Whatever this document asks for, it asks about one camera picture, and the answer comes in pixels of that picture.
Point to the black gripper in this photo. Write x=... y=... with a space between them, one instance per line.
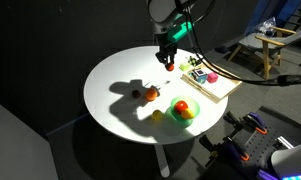
x=166 y=48

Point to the small red fruit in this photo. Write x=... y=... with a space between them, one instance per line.
x=170 y=67

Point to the green plastic bowl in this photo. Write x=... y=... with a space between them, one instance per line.
x=195 y=105

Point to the yellow orange fruit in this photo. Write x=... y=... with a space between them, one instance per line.
x=187 y=114

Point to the lime green cube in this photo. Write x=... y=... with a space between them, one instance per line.
x=184 y=66

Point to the black white checkered box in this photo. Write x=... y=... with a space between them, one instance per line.
x=195 y=61

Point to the blue white patterned cube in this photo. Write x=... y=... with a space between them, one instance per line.
x=199 y=75

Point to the pink cube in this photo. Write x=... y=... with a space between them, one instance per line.
x=212 y=77

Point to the dark purple plum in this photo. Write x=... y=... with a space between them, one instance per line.
x=135 y=93

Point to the red apple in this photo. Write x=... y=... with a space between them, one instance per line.
x=181 y=106

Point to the dark shoe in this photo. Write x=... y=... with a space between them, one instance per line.
x=221 y=49

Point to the yellow lemon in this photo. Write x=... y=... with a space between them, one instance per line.
x=156 y=115

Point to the light wooden tray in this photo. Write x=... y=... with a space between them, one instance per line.
x=223 y=88

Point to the wooden armchair grey cushion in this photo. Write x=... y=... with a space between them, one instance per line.
x=266 y=50

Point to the white table leg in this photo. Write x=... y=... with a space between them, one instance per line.
x=161 y=163

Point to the clear plastic bag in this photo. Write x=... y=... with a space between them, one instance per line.
x=266 y=25

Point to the purple clamp orange tip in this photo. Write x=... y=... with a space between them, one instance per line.
x=256 y=121
x=235 y=150

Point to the blue fabric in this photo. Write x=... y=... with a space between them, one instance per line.
x=290 y=10

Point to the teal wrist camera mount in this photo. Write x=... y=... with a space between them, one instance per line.
x=178 y=31

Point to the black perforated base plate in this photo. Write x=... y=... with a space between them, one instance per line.
x=260 y=146

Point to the silver aluminium rail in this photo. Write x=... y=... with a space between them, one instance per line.
x=266 y=175
x=285 y=142

